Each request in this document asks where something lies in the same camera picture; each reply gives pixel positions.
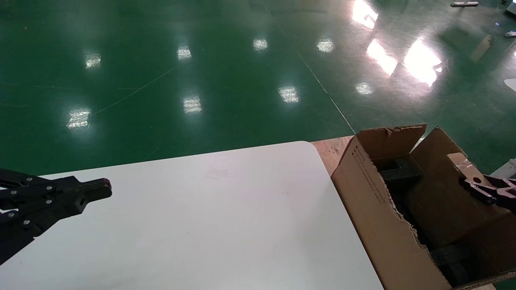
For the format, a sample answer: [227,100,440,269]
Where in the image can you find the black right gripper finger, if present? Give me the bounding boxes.
[460,177,516,212]
[483,174,516,189]

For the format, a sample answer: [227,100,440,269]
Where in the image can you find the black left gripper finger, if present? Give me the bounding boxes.
[0,169,112,201]
[0,190,111,264]

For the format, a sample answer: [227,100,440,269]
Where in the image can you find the small cardboard box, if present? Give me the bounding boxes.
[406,152,512,247]

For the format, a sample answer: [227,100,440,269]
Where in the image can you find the big open cardboard box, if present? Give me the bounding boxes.
[331,124,516,290]

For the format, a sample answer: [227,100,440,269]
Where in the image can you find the white workshop table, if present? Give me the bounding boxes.
[490,158,516,178]

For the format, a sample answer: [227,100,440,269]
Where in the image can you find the black foam block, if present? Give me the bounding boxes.
[429,244,481,285]
[379,158,424,184]

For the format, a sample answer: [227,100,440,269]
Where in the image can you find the brown wooden table board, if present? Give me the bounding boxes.
[310,136,355,176]

